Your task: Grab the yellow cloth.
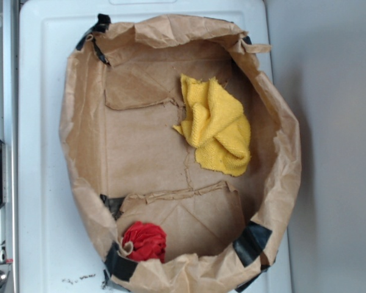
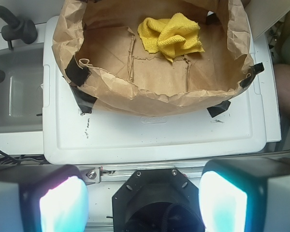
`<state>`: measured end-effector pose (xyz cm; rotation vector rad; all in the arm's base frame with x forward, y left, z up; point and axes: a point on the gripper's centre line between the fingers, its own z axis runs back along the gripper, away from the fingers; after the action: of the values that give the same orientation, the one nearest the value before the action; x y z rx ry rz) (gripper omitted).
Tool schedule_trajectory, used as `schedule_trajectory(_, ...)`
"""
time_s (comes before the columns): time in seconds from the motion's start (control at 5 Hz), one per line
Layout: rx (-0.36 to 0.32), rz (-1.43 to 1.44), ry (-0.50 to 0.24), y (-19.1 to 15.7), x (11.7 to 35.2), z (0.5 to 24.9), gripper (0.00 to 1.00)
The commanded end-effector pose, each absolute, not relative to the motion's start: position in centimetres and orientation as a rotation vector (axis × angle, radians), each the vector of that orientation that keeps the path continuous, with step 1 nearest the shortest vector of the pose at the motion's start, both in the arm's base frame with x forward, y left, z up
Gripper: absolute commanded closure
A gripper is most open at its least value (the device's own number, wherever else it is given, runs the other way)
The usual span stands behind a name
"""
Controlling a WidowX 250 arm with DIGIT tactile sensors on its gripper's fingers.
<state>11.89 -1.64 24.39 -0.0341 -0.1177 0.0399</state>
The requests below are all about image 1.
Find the yellow terry cloth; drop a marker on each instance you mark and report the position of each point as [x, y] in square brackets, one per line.
[216, 126]

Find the red crumpled cloth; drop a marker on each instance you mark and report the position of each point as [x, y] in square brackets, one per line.
[144, 241]

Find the brown paper bag tray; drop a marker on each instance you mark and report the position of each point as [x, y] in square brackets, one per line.
[127, 163]

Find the white plastic bin lid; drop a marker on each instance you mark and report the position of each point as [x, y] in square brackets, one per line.
[55, 253]

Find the aluminium frame rail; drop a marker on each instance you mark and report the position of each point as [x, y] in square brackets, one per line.
[9, 17]

